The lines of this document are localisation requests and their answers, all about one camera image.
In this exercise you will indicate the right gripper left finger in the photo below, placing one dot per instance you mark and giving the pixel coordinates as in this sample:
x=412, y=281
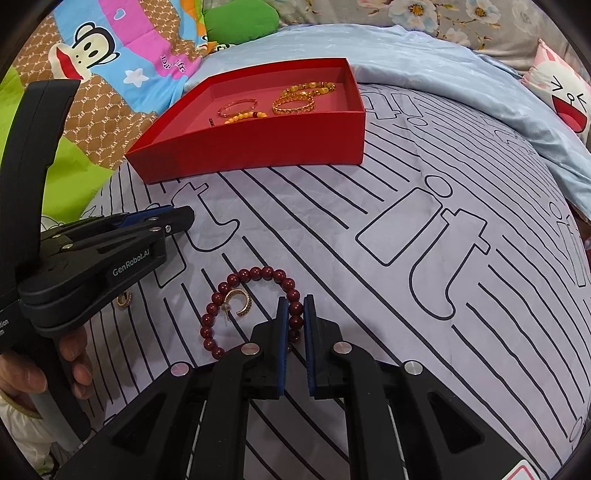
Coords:
x=190, y=423

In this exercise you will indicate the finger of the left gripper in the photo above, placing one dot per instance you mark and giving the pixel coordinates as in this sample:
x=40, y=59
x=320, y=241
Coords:
x=127, y=219
x=175, y=219

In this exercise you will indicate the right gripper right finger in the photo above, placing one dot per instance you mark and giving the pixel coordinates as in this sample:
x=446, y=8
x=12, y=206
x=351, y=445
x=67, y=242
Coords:
x=402, y=422

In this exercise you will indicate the gold chain bangle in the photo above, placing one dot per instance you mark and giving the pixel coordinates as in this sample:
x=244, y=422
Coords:
x=293, y=104

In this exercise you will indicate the thin rose gold bangle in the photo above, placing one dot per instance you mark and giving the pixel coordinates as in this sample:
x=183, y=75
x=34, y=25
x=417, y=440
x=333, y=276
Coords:
x=237, y=107

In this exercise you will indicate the red jewelry tray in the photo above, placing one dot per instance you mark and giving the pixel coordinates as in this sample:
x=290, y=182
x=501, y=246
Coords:
x=190, y=138

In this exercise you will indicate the person's left hand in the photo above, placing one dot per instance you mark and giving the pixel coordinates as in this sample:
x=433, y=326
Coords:
x=24, y=374

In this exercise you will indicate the colourful cartoon monkey blanket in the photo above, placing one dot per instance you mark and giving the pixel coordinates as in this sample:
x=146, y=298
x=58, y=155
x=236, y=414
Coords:
x=130, y=59

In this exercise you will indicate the grey striped lettered sheet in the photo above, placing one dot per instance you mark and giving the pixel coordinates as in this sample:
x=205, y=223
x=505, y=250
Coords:
x=450, y=244

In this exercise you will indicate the green plush cushion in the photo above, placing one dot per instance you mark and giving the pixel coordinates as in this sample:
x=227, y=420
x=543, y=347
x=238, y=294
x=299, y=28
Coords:
x=240, y=21

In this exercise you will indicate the light blue quilt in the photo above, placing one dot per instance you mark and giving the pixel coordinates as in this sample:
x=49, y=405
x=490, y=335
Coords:
x=415, y=60

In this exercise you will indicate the pink cartoon face pillow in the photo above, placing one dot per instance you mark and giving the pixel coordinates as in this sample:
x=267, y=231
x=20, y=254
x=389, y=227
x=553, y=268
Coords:
x=560, y=87

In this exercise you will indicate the grey floral bed sheet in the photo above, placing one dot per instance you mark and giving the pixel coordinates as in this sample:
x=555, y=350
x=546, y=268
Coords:
x=506, y=30

